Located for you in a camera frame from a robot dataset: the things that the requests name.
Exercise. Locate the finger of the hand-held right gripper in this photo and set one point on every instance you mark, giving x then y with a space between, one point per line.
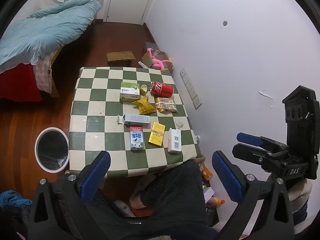
250 151
250 138

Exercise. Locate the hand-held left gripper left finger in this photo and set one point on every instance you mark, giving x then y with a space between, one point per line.
96 175

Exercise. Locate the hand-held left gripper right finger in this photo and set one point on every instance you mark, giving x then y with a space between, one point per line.
227 177

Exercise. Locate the white round trash bin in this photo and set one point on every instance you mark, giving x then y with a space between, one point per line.
51 147

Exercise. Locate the blue white milk carton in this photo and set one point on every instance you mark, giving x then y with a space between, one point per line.
136 138

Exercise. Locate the white rectangular box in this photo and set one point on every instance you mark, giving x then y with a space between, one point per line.
174 140

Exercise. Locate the long blue white carton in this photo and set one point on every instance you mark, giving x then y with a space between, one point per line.
136 119

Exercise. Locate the clear plastic lid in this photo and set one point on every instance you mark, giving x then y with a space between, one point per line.
179 124

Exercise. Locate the yellow box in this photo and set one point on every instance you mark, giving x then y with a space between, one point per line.
156 133

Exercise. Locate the yellow snack wrapper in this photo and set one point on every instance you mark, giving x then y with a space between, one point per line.
143 105

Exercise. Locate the green white tissue box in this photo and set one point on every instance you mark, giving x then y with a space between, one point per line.
128 92

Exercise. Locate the clear golden snack packet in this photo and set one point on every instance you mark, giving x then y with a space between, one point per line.
166 105

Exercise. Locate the person's right forearm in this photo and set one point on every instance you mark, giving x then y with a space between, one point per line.
300 192

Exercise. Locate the orange drink bottle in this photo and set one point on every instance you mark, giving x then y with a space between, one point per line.
206 172

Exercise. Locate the small white box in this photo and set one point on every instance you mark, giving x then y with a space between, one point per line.
208 193

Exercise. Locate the pink bottle with orange cap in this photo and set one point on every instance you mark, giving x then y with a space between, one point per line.
216 201

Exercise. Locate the green white checkered tablecloth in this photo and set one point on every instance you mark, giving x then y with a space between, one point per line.
100 135

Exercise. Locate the blue cloth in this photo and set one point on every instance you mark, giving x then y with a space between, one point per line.
11 197

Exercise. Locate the crumpled yellow paper cup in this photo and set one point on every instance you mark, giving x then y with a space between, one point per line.
144 89

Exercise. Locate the red soda can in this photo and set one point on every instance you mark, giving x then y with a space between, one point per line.
162 89

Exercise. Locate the pink patterned bed sheet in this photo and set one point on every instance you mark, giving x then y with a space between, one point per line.
42 75

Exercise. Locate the pink plush toy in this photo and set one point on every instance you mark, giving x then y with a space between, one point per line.
157 61

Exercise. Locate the red blanket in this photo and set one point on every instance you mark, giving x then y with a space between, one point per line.
17 82

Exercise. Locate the small wooden stool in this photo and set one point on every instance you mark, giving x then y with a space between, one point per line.
120 55

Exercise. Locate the open cardboard box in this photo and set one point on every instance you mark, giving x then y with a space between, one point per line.
145 58

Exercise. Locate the light blue duvet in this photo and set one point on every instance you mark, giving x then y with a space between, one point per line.
50 27

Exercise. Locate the white door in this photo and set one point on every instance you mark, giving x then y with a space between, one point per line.
130 0

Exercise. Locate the white wall socket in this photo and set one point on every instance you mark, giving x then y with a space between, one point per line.
189 86
186 79
193 93
197 102
183 72

